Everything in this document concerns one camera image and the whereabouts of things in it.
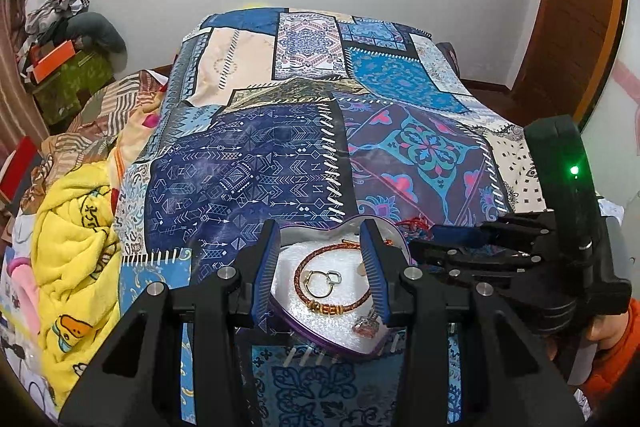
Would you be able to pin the striped brown quilt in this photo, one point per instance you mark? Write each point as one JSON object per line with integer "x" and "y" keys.
{"x": 100, "y": 117}

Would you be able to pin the green patterned box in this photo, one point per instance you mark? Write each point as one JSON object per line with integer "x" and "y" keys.
{"x": 75, "y": 82}

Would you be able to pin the pink cloth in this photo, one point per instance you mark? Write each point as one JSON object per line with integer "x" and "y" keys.
{"x": 22, "y": 292}

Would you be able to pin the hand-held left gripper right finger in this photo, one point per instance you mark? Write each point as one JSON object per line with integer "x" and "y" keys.
{"x": 372, "y": 277}

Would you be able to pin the blue patchwork blanket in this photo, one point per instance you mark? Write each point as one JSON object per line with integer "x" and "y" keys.
{"x": 250, "y": 157}

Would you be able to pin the pile of clothes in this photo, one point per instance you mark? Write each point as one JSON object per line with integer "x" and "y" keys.
{"x": 55, "y": 7}

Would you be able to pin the silver pendant charm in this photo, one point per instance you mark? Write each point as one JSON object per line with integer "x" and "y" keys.
{"x": 367, "y": 326}

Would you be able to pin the purple heart-shaped tin box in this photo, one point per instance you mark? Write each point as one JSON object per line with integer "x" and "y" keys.
{"x": 290, "y": 267}

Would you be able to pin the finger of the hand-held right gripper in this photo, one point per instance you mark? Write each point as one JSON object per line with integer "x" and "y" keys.
{"x": 455, "y": 233}
{"x": 465, "y": 259}

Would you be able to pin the orange box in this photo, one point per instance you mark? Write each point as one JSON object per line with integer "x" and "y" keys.
{"x": 50, "y": 59}

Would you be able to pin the person's right hand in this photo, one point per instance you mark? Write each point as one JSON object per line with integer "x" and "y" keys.
{"x": 610, "y": 329}

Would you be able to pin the striped brown curtain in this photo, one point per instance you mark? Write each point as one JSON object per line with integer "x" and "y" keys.
{"x": 20, "y": 32}

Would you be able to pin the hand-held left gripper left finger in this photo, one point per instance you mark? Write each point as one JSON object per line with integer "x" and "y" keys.
{"x": 265, "y": 277}

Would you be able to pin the yellow object behind bed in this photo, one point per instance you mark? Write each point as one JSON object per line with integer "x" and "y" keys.
{"x": 257, "y": 5}

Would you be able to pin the yellow fleece blanket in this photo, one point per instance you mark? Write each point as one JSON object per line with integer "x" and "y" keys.
{"x": 70, "y": 247}

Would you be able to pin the red box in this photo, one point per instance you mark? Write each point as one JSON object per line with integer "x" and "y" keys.
{"x": 17, "y": 167}

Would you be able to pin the wooden door frame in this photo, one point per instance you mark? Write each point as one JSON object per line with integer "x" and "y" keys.
{"x": 570, "y": 7}

